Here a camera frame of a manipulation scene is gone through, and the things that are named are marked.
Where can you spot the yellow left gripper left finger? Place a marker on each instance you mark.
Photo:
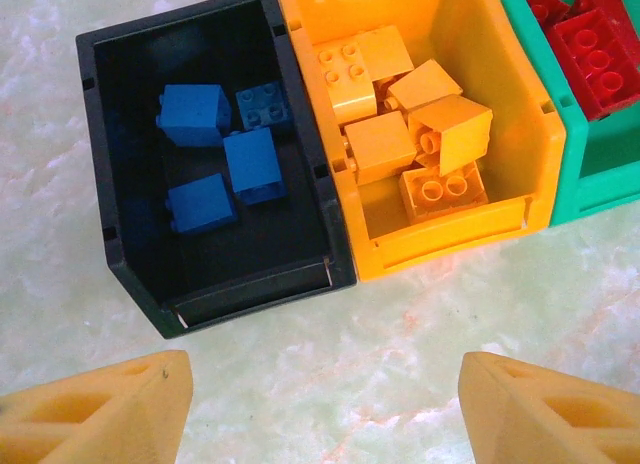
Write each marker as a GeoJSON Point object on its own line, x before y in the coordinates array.
{"type": "Point", "coordinates": [100, 409]}

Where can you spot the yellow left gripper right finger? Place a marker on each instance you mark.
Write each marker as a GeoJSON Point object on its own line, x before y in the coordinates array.
{"type": "Point", "coordinates": [540, 414]}

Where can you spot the blue square lego brick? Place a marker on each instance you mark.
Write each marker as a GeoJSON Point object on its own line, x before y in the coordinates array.
{"type": "Point", "coordinates": [252, 166]}
{"type": "Point", "coordinates": [265, 109]}
{"type": "Point", "coordinates": [200, 204]}
{"type": "Point", "coordinates": [192, 114]}

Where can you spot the red long lego brick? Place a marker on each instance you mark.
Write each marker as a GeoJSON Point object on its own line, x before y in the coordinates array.
{"type": "Point", "coordinates": [612, 4]}
{"type": "Point", "coordinates": [595, 69]}
{"type": "Point", "coordinates": [545, 4]}

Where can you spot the black plastic bin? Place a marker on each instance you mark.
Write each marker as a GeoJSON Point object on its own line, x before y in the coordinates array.
{"type": "Point", "coordinates": [125, 264]}

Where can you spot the green plastic bin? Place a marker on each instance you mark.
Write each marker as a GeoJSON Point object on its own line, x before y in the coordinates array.
{"type": "Point", "coordinates": [600, 184]}

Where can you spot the yellow plastic bin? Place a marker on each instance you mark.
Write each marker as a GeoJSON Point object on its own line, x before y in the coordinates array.
{"type": "Point", "coordinates": [500, 59]}

